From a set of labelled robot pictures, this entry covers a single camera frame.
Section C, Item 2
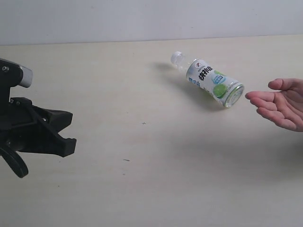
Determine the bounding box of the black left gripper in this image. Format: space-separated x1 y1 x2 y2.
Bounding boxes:
0 59 77 158

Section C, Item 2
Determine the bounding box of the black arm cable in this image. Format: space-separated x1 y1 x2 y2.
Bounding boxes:
0 148 29 179

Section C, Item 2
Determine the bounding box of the lime label drink bottle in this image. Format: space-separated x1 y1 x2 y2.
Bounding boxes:
170 51 244 108

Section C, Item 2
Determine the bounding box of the person's open hand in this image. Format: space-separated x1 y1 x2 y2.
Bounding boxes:
245 78 303 132

